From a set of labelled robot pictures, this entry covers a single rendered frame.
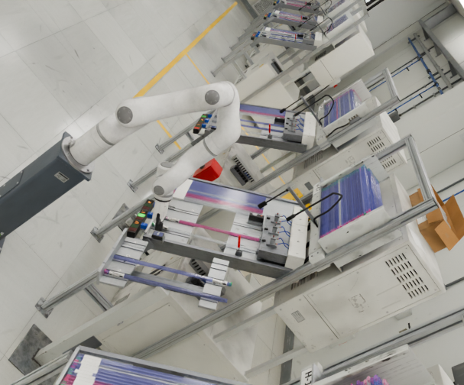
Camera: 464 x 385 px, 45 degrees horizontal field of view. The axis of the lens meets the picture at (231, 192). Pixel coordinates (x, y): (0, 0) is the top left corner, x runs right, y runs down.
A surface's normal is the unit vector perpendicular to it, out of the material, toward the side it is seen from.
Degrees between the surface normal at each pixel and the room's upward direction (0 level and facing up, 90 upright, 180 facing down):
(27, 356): 0
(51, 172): 90
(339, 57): 90
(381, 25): 90
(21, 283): 0
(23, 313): 0
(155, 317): 90
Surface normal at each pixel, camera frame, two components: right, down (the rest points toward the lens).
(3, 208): 0.06, 0.67
